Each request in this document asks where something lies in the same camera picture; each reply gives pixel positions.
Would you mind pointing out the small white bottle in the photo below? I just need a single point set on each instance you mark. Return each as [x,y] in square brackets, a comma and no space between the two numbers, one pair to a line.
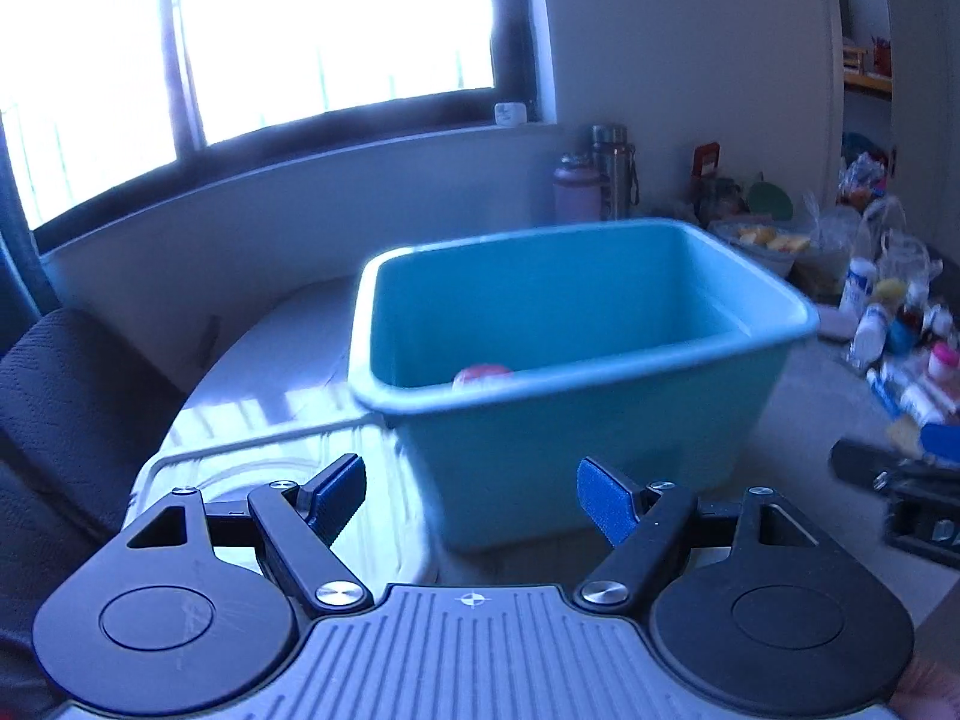
[868,334]

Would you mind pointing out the colourful snack bags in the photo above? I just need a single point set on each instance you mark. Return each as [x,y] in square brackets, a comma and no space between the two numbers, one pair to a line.
[866,180]

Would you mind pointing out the white plastic bottle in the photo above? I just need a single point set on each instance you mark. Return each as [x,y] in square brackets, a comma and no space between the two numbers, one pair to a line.
[856,289]

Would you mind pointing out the small white device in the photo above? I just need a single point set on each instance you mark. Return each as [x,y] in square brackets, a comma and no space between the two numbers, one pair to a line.
[511,113]

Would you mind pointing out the dark framed window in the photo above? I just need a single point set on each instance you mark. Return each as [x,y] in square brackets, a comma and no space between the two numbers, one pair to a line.
[300,30]

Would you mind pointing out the black fabric chair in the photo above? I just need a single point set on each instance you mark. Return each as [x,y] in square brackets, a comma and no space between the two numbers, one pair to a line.
[67,405]

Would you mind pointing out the red brown box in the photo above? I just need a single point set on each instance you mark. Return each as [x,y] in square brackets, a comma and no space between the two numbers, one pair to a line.
[706,160]

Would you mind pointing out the pink water bottle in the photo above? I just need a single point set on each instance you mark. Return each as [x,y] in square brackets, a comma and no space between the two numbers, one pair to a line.
[577,191]

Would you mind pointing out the steel water bottle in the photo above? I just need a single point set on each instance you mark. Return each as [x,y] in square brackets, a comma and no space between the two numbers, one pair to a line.
[613,169]

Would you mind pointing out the teal plastic basin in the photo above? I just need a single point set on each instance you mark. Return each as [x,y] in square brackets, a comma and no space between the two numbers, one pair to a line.
[577,360]

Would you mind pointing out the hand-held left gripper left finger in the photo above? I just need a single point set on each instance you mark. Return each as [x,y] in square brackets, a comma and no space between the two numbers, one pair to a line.
[336,493]

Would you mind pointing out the pink capped jar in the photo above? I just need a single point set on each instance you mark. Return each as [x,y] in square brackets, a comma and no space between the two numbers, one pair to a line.
[942,361]

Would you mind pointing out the white tube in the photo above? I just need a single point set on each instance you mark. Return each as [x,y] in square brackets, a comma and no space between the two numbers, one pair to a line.
[911,397]

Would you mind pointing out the blue flat object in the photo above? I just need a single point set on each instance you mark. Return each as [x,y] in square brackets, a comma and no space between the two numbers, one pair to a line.
[941,441]

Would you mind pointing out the clear plastic bag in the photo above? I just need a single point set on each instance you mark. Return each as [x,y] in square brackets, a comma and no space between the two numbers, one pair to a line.
[829,247]

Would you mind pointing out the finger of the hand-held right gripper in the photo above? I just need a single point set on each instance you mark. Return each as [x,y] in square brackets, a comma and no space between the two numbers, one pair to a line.
[859,461]

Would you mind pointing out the wooden wall shelf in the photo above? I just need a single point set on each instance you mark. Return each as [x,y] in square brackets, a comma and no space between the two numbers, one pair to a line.
[866,79]

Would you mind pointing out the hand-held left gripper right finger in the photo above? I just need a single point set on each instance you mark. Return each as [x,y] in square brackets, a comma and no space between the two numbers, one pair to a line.
[606,499]

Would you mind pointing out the clear container with yellow food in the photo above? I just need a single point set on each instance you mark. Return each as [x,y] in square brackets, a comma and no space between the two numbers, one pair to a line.
[765,244]

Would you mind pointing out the green round lid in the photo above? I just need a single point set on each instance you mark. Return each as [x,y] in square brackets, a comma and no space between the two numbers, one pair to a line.
[772,201]

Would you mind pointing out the red and white round object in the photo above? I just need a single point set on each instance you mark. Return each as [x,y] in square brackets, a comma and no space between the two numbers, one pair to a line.
[481,375]

